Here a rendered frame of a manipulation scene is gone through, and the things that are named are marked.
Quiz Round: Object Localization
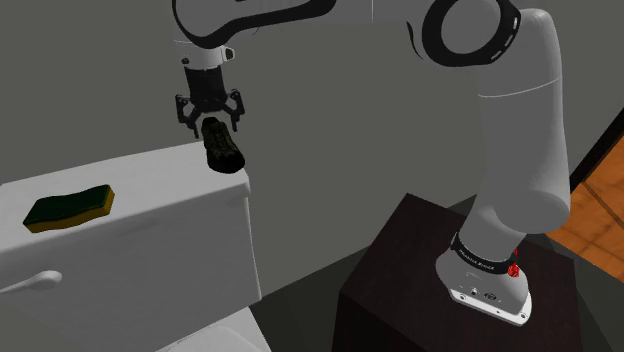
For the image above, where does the green and yellow sponge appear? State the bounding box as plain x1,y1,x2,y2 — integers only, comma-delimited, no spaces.
22,183,116,234

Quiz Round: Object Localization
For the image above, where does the dark robot stand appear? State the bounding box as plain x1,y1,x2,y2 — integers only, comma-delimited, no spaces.
331,192,585,352

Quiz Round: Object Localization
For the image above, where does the white toilet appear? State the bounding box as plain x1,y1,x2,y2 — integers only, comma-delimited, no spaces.
0,139,273,352

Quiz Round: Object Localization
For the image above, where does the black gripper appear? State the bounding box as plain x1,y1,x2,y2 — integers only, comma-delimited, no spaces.
174,65,246,139

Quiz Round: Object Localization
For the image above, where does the dark brown shoe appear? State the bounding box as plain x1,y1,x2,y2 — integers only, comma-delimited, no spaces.
200,116,246,175

